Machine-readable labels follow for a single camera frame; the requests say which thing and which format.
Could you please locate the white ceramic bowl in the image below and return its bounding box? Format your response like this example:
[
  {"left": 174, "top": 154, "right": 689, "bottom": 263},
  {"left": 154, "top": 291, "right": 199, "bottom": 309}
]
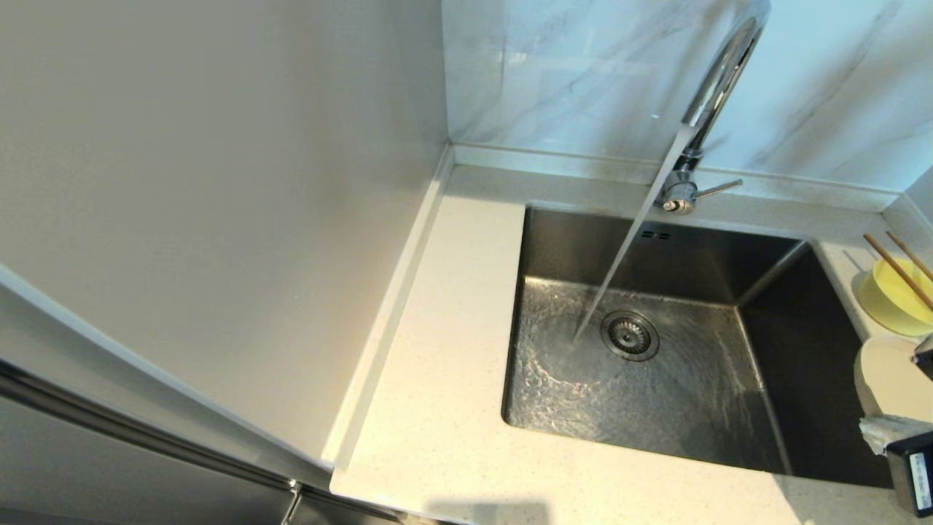
[{"left": 854, "top": 335, "right": 933, "bottom": 425}]

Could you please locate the yellow plastic bowl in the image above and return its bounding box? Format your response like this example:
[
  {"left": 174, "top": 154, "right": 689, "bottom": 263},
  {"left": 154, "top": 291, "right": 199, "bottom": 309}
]
[{"left": 858, "top": 257, "right": 933, "bottom": 338}]

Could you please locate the chrome gooseneck faucet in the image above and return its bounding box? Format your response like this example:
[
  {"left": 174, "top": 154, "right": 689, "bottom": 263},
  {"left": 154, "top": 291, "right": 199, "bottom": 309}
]
[{"left": 654, "top": 0, "right": 772, "bottom": 217}]

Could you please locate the stainless steel sink basin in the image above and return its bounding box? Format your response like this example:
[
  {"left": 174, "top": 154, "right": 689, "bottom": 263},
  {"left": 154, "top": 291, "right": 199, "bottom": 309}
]
[{"left": 501, "top": 206, "right": 918, "bottom": 489}]

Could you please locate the round metal drain strainer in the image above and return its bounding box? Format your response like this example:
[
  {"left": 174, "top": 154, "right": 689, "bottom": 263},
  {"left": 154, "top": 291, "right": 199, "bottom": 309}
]
[{"left": 601, "top": 311, "right": 661, "bottom": 362}]

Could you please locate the tall grey cabinet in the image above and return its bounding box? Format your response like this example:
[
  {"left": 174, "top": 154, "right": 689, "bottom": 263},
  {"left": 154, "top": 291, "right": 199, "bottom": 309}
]
[{"left": 0, "top": 0, "right": 450, "bottom": 525}]

